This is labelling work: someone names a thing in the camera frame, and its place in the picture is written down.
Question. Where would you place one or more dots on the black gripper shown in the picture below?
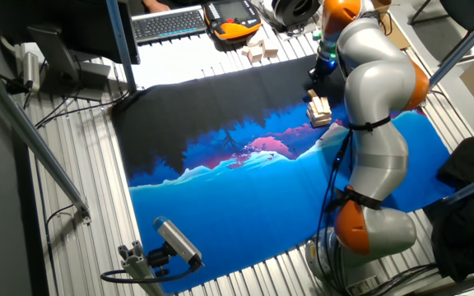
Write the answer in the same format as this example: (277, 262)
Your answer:
(325, 68)

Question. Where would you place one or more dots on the wooden jenga block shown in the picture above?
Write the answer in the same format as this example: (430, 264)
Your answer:
(256, 40)
(245, 51)
(270, 50)
(312, 93)
(255, 54)

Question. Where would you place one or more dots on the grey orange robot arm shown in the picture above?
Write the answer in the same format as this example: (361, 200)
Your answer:
(377, 82)

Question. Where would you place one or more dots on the wooden jenga block tower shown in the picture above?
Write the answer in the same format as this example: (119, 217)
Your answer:
(319, 117)

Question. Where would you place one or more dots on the person's bare hand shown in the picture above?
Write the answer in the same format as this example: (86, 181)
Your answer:
(156, 6)

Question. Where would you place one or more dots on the black round reel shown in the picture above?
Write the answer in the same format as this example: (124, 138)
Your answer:
(280, 15)

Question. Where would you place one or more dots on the brown cardboard box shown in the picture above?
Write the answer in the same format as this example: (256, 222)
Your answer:
(397, 39)

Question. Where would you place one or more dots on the orange black teach pendant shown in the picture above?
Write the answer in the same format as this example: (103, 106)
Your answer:
(233, 20)

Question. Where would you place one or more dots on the black computer keyboard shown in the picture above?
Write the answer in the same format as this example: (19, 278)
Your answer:
(167, 24)

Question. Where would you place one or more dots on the blue landscape print mat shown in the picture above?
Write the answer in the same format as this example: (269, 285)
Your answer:
(220, 205)

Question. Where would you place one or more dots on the black office chair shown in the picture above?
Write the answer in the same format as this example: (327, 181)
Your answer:
(467, 12)

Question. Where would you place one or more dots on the black cloth bag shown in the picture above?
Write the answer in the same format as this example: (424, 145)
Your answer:
(467, 230)

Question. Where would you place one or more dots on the dark metal bar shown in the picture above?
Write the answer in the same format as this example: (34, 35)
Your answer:
(459, 283)

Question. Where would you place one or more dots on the black monitor stand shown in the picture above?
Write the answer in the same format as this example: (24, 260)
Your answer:
(60, 61)

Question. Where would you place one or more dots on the silver aluminium profile stub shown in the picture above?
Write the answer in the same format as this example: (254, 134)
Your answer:
(138, 267)

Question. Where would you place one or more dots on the black computer monitor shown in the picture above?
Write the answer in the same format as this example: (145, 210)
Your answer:
(56, 16)

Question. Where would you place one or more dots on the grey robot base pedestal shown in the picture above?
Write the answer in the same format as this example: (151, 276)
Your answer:
(360, 283)

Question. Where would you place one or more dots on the silver camera with blue end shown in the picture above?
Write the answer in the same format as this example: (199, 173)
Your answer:
(177, 240)

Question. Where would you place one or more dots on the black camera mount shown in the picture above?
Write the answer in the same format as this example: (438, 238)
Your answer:
(159, 258)

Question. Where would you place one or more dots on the small silver camera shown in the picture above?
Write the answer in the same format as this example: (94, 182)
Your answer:
(31, 70)

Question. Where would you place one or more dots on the grey metal frame beam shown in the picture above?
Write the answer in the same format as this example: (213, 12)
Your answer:
(35, 144)

